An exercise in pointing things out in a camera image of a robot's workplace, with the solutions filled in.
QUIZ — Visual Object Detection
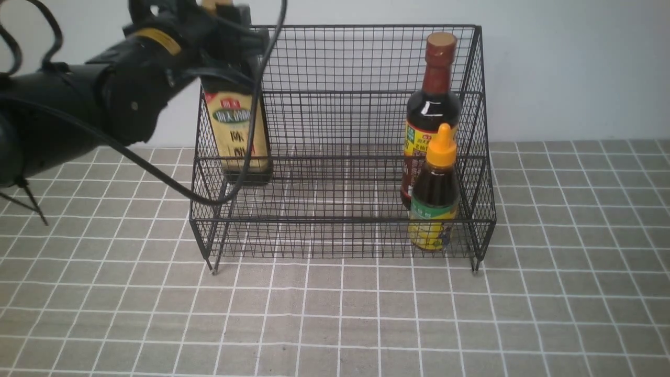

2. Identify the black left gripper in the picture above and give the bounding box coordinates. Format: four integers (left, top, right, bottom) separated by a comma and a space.
128, 1, 270, 79

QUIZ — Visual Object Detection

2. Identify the vinegar bottle with gold cap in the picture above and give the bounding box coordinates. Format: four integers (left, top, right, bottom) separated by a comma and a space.
200, 0, 274, 185

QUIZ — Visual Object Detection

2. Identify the soy sauce bottle brown cap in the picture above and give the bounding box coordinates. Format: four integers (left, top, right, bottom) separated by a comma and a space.
400, 32, 461, 208

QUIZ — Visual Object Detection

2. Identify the small bottle with orange cap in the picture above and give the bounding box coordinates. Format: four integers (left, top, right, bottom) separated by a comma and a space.
408, 123, 460, 251

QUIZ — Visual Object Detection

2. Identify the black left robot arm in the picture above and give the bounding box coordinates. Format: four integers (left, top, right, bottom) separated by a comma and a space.
2, 1, 270, 187

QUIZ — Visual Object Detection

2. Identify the grey checked tablecloth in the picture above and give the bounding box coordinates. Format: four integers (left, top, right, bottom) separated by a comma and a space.
2, 139, 668, 376

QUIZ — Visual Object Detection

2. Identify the black wire mesh shelf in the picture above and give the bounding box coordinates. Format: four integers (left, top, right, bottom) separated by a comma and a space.
189, 24, 496, 274

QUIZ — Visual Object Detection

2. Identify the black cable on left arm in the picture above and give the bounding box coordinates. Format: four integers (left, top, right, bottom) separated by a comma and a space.
0, 0, 287, 206

